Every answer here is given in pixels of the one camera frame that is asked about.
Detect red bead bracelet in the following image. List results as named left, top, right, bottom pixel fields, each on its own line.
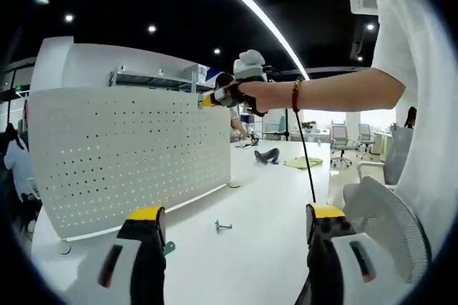
left=291, top=78, right=303, bottom=114

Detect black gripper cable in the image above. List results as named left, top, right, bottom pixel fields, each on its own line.
left=293, top=110, right=318, bottom=205

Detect person's right hand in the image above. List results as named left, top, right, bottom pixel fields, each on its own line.
left=215, top=72, right=294, bottom=117

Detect group of round ceiling spotlights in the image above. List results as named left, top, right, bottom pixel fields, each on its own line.
left=34, top=0, right=376, bottom=62

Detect black curved object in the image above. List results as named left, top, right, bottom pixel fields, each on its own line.
left=253, top=147, right=281, bottom=166

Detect grey mesh office chair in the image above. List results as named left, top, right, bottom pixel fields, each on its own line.
left=356, top=122, right=374, bottom=161
left=328, top=124, right=355, bottom=168

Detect person's white shirt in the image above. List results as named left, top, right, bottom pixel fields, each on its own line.
left=371, top=0, right=458, bottom=270

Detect white mesh office chair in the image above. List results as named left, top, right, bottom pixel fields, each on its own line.
left=342, top=175, right=433, bottom=284

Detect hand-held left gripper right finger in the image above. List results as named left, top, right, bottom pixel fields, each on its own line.
left=305, top=202, right=402, bottom=305

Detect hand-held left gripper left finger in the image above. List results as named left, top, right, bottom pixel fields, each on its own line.
left=67, top=205, right=167, bottom=305

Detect grey metal shelf rack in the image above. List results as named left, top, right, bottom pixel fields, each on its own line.
left=109, top=63, right=201, bottom=93

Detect white perforated mounting plate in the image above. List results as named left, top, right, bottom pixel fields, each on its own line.
left=27, top=87, right=243, bottom=256

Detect yellow-green cloth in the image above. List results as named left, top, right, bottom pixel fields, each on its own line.
left=284, top=156, right=324, bottom=170

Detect long ceiling light strip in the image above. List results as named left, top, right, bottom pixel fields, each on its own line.
left=185, top=0, right=311, bottom=79

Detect white plastic crates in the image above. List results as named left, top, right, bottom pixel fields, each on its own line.
left=185, top=64, right=210, bottom=82

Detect white frame office chair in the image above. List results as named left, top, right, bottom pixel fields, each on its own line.
left=357, top=127, right=412, bottom=191

